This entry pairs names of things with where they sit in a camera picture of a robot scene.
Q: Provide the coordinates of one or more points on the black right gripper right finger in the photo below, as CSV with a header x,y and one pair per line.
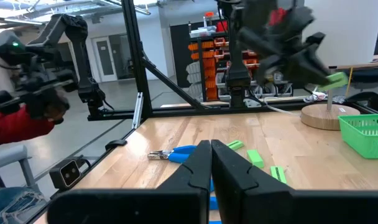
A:
x,y
245,196

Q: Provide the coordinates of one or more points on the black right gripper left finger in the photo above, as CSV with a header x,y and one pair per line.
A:
x,y
189,193

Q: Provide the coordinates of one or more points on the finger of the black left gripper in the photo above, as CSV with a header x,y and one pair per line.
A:
x,y
302,73
315,63

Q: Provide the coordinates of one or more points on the green eraser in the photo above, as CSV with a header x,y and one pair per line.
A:
x,y
333,81
255,158

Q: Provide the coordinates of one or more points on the green clip small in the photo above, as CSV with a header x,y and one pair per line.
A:
x,y
278,175

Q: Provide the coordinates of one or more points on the green clip large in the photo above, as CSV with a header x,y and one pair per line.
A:
x,y
235,144

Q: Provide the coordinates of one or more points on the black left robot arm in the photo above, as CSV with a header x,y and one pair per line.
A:
x,y
237,77

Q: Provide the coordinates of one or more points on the white table lamp wooden base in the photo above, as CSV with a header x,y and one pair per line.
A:
x,y
341,31

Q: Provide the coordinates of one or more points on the black office chair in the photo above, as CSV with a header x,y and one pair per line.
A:
x,y
363,79

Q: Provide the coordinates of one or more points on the shelf with orange bins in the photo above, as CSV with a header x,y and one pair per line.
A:
x,y
210,65

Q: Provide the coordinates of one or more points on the black table clamp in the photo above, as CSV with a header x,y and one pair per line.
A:
x,y
116,144

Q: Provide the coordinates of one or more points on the green plastic basket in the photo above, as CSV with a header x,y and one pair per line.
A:
x,y
366,140

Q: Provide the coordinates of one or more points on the grey door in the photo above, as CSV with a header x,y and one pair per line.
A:
x,y
105,59

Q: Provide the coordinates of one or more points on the person's hand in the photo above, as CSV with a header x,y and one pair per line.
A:
x,y
49,107

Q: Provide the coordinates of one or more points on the person's leg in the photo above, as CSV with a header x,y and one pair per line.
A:
x,y
11,205

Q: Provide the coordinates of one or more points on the grey chair armrest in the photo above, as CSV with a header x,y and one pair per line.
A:
x,y
11,155

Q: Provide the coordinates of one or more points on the silver aluminium bracket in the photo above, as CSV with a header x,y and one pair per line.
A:
x,y
137,109

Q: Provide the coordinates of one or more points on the small black table camera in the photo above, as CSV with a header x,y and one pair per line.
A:
x,y
66,172

